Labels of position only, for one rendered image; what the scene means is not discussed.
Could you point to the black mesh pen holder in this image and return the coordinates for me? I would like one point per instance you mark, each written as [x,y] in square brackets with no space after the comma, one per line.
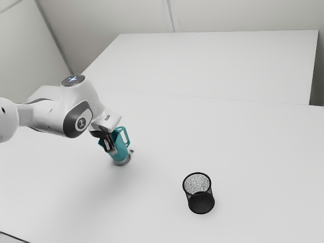
[199,193]

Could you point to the teal faceted mug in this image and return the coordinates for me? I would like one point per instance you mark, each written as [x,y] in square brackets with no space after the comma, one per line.
[121,146]

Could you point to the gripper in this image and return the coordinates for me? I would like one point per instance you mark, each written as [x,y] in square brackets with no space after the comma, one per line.
[99,133]

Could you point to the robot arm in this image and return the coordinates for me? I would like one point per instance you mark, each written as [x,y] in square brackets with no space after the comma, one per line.
[45,114]

